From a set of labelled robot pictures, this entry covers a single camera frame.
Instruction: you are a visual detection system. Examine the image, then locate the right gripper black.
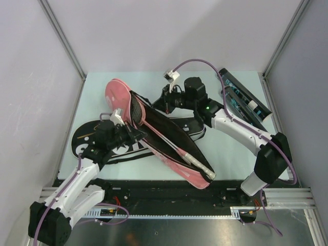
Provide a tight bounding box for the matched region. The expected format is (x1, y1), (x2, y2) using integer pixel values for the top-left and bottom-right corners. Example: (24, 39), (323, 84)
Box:
(151, 84), (196, 115)

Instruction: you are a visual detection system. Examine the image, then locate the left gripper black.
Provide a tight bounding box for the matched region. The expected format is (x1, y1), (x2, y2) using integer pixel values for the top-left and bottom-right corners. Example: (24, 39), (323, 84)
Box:
(107, 120), (147, 150)

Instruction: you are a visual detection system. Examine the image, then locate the red badminton racket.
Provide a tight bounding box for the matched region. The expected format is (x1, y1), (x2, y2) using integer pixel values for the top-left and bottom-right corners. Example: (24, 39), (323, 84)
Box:
(131, 95), (216, 180)

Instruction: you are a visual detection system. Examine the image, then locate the black SPORT racket bag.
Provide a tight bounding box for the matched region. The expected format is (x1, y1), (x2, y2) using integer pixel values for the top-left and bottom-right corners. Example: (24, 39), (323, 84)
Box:
(70, 117), (206, 165)

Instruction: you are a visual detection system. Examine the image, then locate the pink SPORT racket bag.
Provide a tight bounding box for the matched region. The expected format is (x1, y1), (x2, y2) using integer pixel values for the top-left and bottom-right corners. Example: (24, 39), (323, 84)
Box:
(105, 78), (216, 190)

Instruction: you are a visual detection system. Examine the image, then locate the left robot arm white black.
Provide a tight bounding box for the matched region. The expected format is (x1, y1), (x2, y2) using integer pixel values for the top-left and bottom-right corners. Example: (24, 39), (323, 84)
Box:
(28, 120), (147, 245)

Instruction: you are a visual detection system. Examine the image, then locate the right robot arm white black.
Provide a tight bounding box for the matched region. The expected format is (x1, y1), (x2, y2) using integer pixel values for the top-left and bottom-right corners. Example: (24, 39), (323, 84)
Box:
(152, 77), (292, 206)

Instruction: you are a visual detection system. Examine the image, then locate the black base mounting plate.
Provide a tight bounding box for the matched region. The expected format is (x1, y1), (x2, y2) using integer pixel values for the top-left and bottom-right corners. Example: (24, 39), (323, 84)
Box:
(109, 188), (254, 207)

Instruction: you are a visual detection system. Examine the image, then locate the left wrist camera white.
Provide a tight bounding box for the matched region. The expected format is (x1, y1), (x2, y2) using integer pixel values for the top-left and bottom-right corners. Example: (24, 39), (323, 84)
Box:
(110, 108), (125, 126)

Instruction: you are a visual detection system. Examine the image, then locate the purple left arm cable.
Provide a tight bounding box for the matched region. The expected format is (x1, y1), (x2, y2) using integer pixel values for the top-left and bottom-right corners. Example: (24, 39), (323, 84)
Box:
(33, 112), (130, 244)

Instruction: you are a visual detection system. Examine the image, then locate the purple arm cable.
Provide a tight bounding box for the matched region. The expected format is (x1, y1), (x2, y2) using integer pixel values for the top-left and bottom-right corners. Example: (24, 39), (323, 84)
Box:
(33, 112), (130, 244)
(174, 58), (298, 236)

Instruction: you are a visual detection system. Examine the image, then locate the white slotted cable duct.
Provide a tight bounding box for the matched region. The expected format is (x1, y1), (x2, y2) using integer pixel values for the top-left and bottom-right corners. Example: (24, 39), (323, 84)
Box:
(83, 206), (255, 219)

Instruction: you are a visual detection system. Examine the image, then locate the aluminium frame rail left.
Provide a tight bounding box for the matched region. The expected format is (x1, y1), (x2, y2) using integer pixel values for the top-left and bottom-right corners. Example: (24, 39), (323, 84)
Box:
(38, 0), (87, 81)

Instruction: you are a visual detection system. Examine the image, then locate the aluminium frame rail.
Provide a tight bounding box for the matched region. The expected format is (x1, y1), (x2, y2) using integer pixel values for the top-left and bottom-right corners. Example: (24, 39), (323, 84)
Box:
(38, 0), (87, 81)
(262, 0), (312, 78)

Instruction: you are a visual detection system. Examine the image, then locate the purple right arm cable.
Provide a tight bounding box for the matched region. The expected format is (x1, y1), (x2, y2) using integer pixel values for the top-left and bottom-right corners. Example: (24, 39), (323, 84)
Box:
(174, 58), (298, 236)

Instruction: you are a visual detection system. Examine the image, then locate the aluminium frame rail right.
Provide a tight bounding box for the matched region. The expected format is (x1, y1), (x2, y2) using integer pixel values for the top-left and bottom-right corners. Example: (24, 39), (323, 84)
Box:
(262, 0), (312, 78)

